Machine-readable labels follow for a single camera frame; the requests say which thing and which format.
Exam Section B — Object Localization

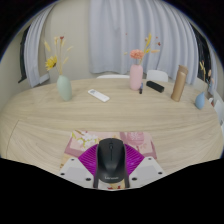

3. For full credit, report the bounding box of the row of white chairs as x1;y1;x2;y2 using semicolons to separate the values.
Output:
208;89;224;134

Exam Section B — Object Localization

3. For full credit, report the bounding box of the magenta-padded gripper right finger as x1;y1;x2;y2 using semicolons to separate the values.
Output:
123;143;167;189

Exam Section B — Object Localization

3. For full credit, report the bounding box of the blue vase with dried flowers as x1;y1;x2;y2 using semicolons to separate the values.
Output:
194;60;214;111

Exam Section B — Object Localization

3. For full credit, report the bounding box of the black rectangular case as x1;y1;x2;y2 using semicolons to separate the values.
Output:
145;80;166;94

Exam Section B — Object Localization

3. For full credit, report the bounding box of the white remote control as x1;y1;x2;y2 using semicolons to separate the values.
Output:
87;88;111;103

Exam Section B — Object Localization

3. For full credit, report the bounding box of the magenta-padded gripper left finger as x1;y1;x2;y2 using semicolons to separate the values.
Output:
59;143;100;189

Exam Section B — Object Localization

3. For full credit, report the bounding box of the dog print mouse pad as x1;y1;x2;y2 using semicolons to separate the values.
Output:
59;129;158;171

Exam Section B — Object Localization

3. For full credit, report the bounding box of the wide white curtain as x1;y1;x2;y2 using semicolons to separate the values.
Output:
88;0;200;86

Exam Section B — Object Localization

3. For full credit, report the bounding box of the green vase with yellow flowers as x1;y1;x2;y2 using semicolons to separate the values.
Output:
43;35;74;102

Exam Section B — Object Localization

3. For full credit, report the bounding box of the tan insulated bottle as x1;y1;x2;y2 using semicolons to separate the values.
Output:
170;64;189;103

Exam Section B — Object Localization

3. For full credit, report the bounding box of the pink vase with flowers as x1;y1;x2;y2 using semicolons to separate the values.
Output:
123;32;162;92

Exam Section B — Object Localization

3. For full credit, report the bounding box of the dark window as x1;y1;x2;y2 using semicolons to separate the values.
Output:
18;26;32;84
191;24;214;84

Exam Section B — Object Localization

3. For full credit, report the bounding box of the black computer mouse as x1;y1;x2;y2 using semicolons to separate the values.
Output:
92;137;131;190

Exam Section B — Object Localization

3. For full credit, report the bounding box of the white chair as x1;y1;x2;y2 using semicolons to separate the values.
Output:
96;73;131;80
145;69;169;83

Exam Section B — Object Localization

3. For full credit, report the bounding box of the narrow white curtain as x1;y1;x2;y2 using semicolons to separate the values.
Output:
23;6;56;88
206;49;218;96

